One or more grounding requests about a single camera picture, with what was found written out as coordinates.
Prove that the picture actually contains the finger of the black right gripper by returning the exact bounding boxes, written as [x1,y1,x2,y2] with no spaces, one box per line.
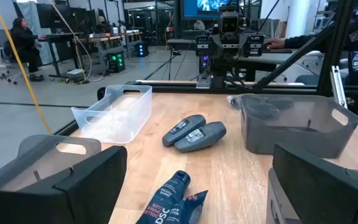
[249,34,265,58]
[195,34,210,57]

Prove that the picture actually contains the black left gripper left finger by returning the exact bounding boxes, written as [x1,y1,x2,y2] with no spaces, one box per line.
[0,145,128,224]

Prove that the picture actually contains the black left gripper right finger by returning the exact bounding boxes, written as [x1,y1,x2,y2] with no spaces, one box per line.
[272,142,358,224]

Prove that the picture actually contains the dark blue shave butter tube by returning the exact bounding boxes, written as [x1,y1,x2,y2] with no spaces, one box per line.
[135,170,192,224]
[163,190,209,224]

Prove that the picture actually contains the gray deodorant stick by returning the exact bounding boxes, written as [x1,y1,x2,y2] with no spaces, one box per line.
[174,121,227,154]
[162,114,207,147]

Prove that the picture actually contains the person's hand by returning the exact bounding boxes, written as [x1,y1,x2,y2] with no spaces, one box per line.
[265,38,286,51]

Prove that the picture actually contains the black keyboard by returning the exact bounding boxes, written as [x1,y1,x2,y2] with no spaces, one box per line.
[262,47,293,55]

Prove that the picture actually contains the gray operator desk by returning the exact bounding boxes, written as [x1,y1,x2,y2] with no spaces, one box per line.
[166,39,324,83]

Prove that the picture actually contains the large blue screen monitor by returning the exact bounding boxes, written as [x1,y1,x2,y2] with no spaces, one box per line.
[180,0,241,21]

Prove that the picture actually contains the computer tower with blue lights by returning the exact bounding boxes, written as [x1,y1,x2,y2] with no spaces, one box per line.
[135,42,150,58]

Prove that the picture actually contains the black items in clear wrap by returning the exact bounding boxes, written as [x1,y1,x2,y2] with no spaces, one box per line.
[227,95,295,121]

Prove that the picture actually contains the clear plastic bin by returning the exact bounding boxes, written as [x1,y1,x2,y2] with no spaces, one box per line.
[71,84,153,145]

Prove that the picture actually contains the computer tower with green lights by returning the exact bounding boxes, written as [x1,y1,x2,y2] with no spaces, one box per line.
[106,51,126,74]

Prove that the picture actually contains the silver aluminium profile piece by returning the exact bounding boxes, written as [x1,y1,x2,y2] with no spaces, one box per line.
[330,65,349,110]

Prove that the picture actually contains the wooden top desk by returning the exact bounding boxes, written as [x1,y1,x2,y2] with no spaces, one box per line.
[72,30,144,68]

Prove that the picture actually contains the white box on floor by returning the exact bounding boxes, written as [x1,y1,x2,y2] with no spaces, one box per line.
[66,68,86,79]

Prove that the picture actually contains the black desk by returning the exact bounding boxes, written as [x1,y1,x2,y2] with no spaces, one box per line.
[37,32,84,82]

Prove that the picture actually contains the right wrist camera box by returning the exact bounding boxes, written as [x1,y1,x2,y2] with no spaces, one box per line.
[220,11,241,34]

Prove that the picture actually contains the silver arm base bracket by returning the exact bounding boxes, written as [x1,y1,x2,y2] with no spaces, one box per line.
[196,74,213,90]

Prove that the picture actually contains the cream hanging cable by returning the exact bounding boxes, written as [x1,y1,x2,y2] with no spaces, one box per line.
[48,0,93,83]

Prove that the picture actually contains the yellow hanging cord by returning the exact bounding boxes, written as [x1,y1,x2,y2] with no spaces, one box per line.
[0,0,52,134]

